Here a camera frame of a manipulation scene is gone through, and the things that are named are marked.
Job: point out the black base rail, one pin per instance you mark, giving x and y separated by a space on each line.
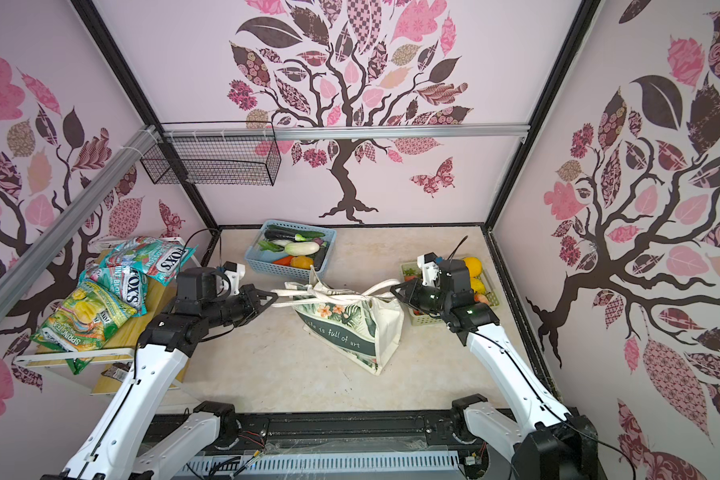
455 428

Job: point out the green leafy lettuce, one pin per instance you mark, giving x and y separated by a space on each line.
266 245

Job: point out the wooden side shelf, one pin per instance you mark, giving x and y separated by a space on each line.
39 363

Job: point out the green yellow snack bag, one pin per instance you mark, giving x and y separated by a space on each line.
84 321

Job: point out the dark purple eggplant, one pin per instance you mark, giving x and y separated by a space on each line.
272 234

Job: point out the yellow-orange round fruit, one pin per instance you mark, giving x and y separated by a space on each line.
302 262

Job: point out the cream canvas grocery bag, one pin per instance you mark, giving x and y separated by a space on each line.
365 327

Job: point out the brown chocolate bar wrapper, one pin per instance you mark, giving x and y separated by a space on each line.
116 372

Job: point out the Fox's candy bag lower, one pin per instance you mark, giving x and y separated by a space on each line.
126 283

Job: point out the green cucumber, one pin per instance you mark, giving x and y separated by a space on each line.
308 235

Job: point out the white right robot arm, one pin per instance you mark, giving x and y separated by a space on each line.
531 403

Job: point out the pale green napa cabbage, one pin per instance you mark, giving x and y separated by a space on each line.
304 248

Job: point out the fox's candy bag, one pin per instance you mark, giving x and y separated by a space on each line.
156 258
126 283

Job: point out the orange fruit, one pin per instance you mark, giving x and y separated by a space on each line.
474 266

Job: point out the white slotted cable duct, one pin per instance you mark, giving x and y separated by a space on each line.
366 465

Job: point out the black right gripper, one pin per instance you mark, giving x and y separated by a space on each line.
414 297

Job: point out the black wire wall basket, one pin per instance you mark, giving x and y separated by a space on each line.
215 153

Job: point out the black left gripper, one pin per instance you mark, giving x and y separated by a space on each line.
248 295

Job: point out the light green perforated basket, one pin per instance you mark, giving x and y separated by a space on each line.
433 307

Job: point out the yellow lemon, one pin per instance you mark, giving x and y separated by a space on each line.
478 286

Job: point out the Fox's candy bag upper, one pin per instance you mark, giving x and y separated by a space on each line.
156 258

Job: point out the red orange carrot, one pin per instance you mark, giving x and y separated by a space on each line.
285 261

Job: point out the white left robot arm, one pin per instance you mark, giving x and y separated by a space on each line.
111 451

